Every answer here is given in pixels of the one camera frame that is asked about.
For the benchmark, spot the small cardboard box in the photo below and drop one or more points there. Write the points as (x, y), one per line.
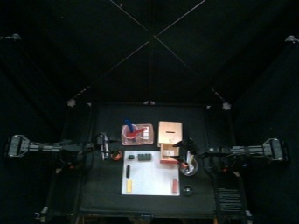
(169, 152)

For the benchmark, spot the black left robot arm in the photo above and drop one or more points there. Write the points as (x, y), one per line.
(43, 146)

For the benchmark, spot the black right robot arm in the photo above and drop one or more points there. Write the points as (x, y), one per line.
(248, 150)

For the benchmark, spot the white cutting board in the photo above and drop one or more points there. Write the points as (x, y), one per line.
(149, 178)

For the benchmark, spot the orange toy carrot green leaves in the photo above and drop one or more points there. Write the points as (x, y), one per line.
(116, 155)

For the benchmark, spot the wooden drawer with red front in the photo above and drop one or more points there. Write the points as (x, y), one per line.
(168, 158)

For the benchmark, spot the brown toy plant pot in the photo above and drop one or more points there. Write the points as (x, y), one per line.
(112, 158)

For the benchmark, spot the pale green vegetable toy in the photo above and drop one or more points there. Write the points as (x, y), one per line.
(188, 159)

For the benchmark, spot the light wooden box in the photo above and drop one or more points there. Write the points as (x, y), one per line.
(169, 131)

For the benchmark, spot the steel bowl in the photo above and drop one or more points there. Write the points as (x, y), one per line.
(191, 170)

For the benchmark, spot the blue toy utensil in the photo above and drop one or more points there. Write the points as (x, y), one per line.
(128, 123)

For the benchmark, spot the thin black stick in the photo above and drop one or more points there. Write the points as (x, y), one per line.
(127, 171)

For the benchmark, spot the dark green segmented block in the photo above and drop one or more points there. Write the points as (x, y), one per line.
(144, 157)

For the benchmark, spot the small blue white piece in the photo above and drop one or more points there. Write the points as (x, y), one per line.
(145, 135)

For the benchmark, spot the small black round dish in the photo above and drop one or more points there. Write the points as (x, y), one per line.
(188, 190)

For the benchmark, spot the yellow rectangular block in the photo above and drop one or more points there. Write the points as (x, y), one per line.
(128, 186)

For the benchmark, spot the vertical metal frame pole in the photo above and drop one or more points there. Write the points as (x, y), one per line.
(149, 67)

